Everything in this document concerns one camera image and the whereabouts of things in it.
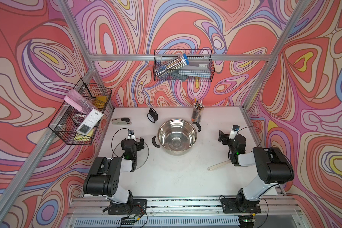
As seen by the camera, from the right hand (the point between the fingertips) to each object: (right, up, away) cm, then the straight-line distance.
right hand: (227, 134), depth 96 cm
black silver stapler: (-77, +9, +12) cm, 78 cm away
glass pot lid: (-58, -15, +1) cm, 60 cm away
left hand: (-63, -2, -2) cm, 63 cm away
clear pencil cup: (-19, +19, +3) cm, 27 cm away
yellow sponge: (-83, +23, -7) cm, 87 cm away
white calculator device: (-81, +6, -26) cm, 85 cm away
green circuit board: (-60, -42, -24) cm, 78 cm away
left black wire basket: (-89, +8, -29) cm, 94 cm away
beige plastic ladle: (-11, -20, -7) cm, 24 cm away
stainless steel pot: (-34, -2, +6) cm, 35 cm away
